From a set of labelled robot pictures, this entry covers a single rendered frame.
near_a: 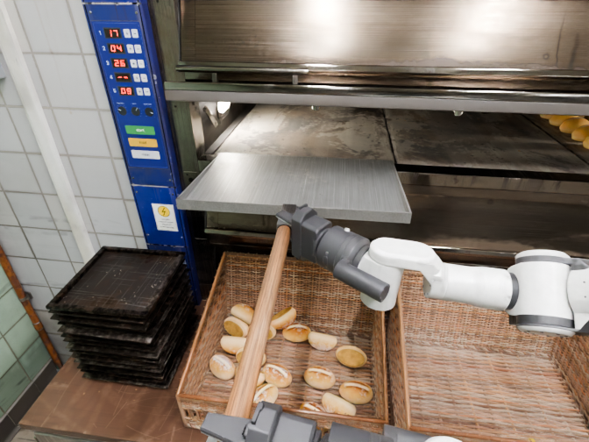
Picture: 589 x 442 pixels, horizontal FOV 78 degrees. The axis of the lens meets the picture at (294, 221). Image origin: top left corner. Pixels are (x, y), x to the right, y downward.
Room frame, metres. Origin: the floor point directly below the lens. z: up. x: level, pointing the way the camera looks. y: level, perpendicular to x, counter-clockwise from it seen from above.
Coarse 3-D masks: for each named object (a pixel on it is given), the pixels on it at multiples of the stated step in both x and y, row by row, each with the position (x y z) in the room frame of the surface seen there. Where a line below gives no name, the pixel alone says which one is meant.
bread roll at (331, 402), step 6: (324, 396) 0.62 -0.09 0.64; (330, 396) 0.61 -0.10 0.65; (336, 396) 0.61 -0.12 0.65; (324, 402) 0.61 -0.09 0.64; (330, 402) 0.60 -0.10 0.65; (336, 402) 0.60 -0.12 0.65; (342, 402) 0.60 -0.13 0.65; (348, 402) 0.60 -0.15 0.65; (324, 408) 0.60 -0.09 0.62; (330, 408) 0.59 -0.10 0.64; (336, 408) 0.58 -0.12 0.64; (342, 408) 0.58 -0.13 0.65; (348, 408) 0.58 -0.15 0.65; (354, 408) 0.59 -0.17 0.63; (354, 414) 0.58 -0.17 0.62
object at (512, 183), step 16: (208, 160) 1.06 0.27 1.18; (400, 176) 0.98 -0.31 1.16; (416, 176) 0.97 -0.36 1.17; (432, 176) 0.97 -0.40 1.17; (448, 176) 0.96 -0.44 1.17; (464, 176) 0.96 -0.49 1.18; (480, 176) 0.95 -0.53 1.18; (496, 176) 0.95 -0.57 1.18; (512, 176) 0.95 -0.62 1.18; (528, 176) 0.95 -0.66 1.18; (544, 176) 0.95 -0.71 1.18; (560, 176) 0.95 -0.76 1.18; (576, 176) 0.95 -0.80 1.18; (560, 192) 0.92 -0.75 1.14; (576, 192) 0.91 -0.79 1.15
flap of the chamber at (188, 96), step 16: (176, 96) 0.91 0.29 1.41; (192, 96) 0.91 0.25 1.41; (208, 96) 0.90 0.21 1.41; (224, 96) 0.90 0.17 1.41; (240, 96) 0.89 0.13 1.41; (256, 96) 0.89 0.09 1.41; (272, 96) 0.88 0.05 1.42; (288, 96) 0.88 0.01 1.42; (304, 96) 0.87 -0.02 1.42; (320, 96) 0.87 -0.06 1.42; (336, 96) 0.86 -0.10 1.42; (352, 96) 0.86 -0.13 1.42; (368, 96) 0.86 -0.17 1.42; (512, 112) 0.81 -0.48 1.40; (528, 112) 0.80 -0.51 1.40; (544, 112) 0.80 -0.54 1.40; (560, 112) 0.79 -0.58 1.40; (576, 112) 0.79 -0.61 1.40
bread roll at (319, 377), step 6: (318, 366) 0.73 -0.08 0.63; (306, 372) 0.71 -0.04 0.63; (312, 372) 0.70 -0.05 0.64; (318, 372) 0.70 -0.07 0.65; (324, 372) 0.70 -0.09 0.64; (330, 372) 0.70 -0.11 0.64; (306, 378) 0.69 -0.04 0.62; (312, 378) 0.68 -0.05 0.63; (318, 378) 0.68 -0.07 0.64; (324, 378) 0.68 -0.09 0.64; (330, 378) 0.68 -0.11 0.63; (312, 384) 0.68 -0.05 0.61; (318, 384) 0.67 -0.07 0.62; (324, 384) 0.67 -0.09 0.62; (330, 384) 0.67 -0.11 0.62
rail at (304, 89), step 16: (384, 96) 0.85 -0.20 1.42; (400, 96) 0.85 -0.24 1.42; (416, 96) 0.84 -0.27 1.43; (432, 96) 0.84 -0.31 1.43; (448, 96) 0.83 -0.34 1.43; (464, 96) 0.83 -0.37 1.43; (480, 96) 0.82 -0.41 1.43; (496, 96) 0.82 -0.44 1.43; (512, 96) 0.81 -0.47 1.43; (528, 96) 0.81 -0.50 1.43; (544, 96) 0.81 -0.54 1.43; (560, 96) 0.80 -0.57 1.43; (576, 96) 0.80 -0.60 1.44
